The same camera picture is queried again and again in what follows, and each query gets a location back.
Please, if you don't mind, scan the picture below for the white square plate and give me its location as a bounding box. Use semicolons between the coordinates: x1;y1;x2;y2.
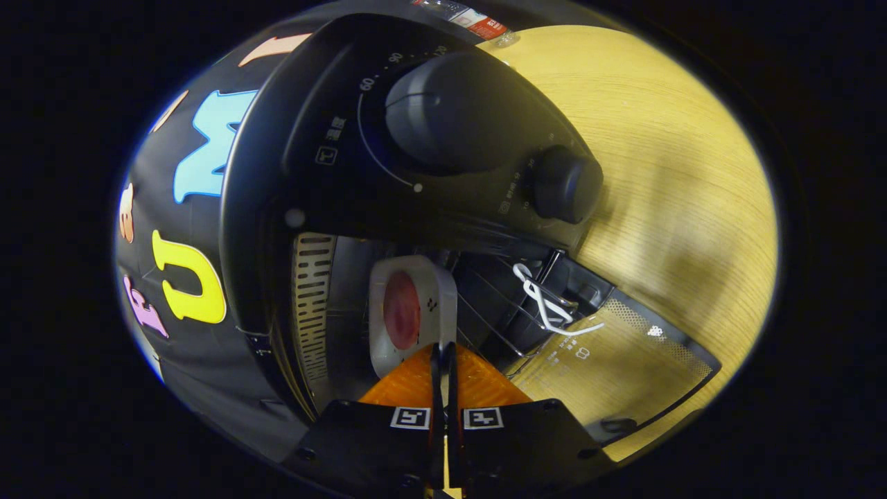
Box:
368;254;458;378

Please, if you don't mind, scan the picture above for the white cord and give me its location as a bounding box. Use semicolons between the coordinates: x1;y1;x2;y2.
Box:
513;263;605;338

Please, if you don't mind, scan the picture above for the black toaster oven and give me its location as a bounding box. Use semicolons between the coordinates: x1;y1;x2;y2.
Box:
220;12;721;444

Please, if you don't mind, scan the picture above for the plastic bottle with red label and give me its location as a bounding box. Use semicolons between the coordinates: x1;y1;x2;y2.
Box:
410;0;520;48

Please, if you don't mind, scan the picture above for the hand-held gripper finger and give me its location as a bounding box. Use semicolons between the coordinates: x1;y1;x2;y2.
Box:
281;343;446;499
443;342;617;496

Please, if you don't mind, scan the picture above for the pink ham slice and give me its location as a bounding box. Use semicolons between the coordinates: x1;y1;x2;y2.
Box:
383;271;421;351

